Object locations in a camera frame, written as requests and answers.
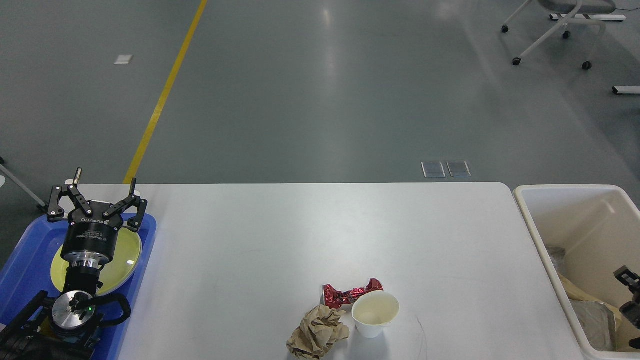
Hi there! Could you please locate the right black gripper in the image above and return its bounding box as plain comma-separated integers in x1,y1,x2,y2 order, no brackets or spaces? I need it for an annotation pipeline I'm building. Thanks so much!
614,265,640,350

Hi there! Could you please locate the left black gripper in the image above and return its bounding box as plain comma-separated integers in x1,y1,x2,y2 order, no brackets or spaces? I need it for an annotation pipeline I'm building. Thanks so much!
47,168,149,271

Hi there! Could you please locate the large paper bag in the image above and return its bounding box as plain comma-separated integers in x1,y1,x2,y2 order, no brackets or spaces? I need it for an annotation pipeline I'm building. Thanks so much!
558,274,623,331

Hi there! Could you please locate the clear plastic bag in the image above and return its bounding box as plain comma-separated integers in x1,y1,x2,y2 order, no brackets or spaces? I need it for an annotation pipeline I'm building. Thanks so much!
570,300,617,352

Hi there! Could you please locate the yellow plastic plate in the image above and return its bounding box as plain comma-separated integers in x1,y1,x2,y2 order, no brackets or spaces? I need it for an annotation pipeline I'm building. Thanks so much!
50,228,143,296

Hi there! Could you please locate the brown paper ball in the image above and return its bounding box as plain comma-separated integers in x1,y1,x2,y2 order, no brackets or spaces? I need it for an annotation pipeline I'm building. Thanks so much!
286,304,351,360

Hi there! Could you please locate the white paper cup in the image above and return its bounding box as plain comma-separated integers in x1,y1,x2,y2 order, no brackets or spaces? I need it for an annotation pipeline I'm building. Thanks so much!
350,291,400,339

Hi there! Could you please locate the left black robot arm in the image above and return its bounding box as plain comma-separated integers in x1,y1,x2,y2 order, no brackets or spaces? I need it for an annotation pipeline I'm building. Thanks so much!
1,168,148,360

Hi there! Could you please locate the pale green plate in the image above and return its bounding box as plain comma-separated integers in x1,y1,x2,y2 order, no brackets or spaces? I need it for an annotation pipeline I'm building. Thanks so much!
107,230,144,296

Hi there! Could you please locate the beige plastic bin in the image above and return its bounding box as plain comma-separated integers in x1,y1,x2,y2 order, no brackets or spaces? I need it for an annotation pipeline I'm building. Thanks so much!
513,184,640,360

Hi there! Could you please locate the blue plastic tray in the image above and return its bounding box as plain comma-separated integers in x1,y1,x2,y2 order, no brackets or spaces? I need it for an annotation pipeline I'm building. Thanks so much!
0,213,157,360

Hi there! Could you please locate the right clear floor plate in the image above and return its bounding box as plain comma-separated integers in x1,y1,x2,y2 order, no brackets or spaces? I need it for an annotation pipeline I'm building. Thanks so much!
446,161,473,178

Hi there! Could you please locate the clear floor plate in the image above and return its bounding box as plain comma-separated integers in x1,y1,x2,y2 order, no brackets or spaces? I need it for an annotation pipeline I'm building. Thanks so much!
446,161,473,178
421,161,447,179

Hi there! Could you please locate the left clear floor plate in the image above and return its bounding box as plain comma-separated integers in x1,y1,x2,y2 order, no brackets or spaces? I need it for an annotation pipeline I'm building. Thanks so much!
421,161,447,179

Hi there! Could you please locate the red foil wrapper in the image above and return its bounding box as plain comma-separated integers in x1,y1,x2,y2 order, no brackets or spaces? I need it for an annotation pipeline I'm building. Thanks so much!
322,278,384,309

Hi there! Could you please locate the white office chair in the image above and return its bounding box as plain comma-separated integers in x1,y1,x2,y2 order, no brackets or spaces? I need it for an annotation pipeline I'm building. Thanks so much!
511,0,617,71

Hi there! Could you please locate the white floor rail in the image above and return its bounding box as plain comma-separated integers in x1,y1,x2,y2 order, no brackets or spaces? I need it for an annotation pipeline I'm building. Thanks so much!
612,85,640,96

